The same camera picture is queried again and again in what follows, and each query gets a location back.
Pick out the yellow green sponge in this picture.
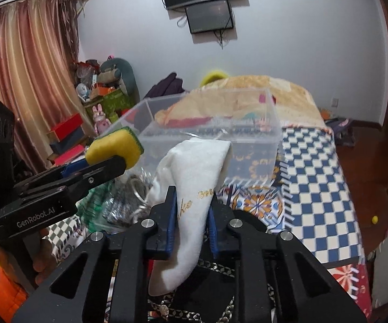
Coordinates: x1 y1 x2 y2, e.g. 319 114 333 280
85 126 144 169

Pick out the bagged grey knit item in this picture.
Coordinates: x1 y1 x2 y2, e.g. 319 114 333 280
102 170 152 227

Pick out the green knit cloth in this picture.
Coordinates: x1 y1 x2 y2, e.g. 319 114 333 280
76 182 114 232

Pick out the white sock gold lettering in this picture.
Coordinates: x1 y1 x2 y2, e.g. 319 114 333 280
146 138 232 296

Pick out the person's left hand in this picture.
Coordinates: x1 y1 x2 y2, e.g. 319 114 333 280
0 228 57 285

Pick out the pink bunny toy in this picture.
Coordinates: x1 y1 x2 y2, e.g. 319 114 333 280
93 104 112 136

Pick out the red gift box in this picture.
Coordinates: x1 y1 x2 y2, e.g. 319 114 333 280
47 113 83 143

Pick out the green cardboard box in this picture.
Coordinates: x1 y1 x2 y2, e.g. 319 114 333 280
84 89 135 122

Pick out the grey plush toy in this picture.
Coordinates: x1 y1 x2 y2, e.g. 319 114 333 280
97 58 140 103

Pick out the patterned patchwork bedspread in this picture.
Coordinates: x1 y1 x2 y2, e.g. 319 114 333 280
47 127 371 322

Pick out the dark purple garment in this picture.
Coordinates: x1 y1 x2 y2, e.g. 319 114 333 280
145 72 185 98

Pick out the clear plastic storage box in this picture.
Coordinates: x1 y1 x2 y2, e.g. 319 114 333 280
107 92 282 185

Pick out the yellow round cushion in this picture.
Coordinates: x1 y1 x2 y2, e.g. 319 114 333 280
200 70 229 87

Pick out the small yellow ball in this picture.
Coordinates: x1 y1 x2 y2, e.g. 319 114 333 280
371 216 379 224

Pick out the clothes pile on floor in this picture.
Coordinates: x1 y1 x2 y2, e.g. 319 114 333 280
319 109 355 147

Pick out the small wall monitor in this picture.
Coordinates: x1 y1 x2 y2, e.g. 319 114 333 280
185 0 234 34

